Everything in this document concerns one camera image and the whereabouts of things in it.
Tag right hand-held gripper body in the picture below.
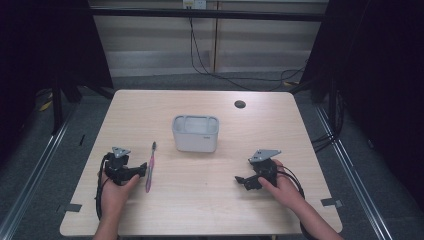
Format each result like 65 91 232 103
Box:
243 148 282 192

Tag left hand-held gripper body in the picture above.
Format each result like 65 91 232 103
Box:
104 146 142 186

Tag pink toothbrush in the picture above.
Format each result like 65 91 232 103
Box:
145 141 158 194

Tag white toothbrush holder box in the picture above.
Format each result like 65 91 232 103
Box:
171 114 220 154

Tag person's right hand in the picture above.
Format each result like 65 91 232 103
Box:
257 159 306 212

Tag person's left hand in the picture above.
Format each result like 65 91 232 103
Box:
97 169 141 222

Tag grey tape strip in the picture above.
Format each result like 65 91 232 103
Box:
320 197 344 208
55 203 83 214

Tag black curtain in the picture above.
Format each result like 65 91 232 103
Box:
299 0 424 214
0 0 115 168

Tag black metal bar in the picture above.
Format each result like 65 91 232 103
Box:
89 7 326 23

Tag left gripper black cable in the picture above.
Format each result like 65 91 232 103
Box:
95 153 112 222

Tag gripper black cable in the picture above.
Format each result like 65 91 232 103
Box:
275 164 318 240
95 153 112 222

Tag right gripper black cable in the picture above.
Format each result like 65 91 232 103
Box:
275 164 318 240

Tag black floor cables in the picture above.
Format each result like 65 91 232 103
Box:
311 89 346 154

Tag aluminium floor rail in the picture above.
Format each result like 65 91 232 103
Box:
314 105 394 240
0 109 78 240

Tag black wall cable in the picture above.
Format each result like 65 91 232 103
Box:
188 16 308 92

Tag white wall socket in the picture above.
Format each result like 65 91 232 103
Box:
182 0 208 10

